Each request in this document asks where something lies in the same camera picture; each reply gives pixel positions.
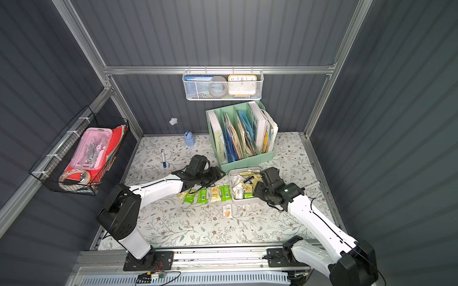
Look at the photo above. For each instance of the green file organizer box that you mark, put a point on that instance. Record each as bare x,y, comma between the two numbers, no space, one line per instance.
238,133

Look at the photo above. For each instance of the green cookie packet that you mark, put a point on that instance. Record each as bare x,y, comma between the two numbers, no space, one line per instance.
203,196
225,193
190,198

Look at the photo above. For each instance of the grey tape roll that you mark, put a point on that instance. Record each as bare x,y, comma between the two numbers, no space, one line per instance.
217,87

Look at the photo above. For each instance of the white cookie storage box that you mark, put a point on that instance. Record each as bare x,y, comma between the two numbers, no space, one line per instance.
243,183

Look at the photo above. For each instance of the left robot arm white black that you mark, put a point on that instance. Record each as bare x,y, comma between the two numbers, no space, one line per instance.
119,214

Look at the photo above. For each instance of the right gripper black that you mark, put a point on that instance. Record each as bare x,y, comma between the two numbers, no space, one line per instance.
260,189

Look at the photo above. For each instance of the red cloth bag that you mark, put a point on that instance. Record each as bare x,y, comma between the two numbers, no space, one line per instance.
117,136

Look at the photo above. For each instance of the white wire wall basket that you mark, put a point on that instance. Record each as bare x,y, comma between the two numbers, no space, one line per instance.
226,74

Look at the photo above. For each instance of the white book slot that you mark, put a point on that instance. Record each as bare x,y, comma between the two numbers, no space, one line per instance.
259,125
218,137

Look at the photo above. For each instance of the white cookie packet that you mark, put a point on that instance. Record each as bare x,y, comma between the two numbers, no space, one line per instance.
227,211

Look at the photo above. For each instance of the black marker pen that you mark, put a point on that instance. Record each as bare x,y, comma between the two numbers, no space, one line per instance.
312,185

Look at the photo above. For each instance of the white book right slot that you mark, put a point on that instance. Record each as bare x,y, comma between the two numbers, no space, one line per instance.
259,125

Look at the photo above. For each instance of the blue box in basket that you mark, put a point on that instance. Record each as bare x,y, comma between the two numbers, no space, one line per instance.
196,86

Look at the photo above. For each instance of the black wire side basket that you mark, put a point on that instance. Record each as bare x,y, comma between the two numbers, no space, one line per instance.
51,165

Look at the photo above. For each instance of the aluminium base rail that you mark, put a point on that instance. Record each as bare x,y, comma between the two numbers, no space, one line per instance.
247,265

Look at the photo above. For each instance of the pale yellow packet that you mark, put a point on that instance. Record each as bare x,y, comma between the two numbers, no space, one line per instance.
182,195

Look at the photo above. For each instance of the white book left slot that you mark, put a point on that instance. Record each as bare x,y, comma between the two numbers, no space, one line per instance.
218,137

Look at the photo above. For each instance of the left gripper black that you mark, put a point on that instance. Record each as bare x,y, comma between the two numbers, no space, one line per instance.
208,175

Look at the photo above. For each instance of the blue white marker pen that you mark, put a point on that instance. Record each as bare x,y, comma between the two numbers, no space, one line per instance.
164,162

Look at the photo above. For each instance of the pink plastic tool box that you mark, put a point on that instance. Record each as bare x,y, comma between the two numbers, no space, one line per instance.
91,149

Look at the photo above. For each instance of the yellow white alarm clock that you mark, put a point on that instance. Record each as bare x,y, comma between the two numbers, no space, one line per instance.
242,85

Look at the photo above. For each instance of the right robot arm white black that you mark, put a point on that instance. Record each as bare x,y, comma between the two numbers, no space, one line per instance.
343,259

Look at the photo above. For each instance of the yellow cookie packet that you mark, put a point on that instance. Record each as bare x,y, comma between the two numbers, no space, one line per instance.
215,194

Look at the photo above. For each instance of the clear tape roll in basket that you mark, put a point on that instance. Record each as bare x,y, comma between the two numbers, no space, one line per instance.
80,176

